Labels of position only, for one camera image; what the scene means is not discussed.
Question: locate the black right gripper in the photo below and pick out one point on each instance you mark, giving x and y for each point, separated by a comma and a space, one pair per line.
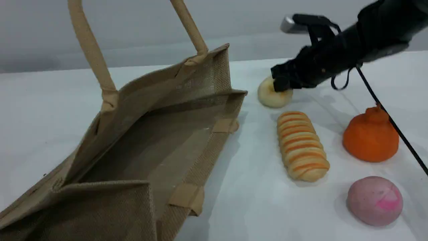
321, 63

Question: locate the pale round egg yolk pastry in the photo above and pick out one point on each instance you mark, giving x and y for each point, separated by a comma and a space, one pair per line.
272, 98

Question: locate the brown jute tote bag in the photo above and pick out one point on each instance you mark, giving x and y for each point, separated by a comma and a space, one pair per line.
150, 150

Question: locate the orange striped bread roll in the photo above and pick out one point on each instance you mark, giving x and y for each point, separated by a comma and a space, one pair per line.
301, 147

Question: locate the orange tangerine with stem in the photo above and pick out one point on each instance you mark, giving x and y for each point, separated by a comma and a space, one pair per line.
369, 140

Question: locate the pink round bun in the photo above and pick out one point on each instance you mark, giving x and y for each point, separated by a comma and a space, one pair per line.
374, 201

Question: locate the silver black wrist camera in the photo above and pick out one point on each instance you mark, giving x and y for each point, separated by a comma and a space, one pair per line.
302, 22

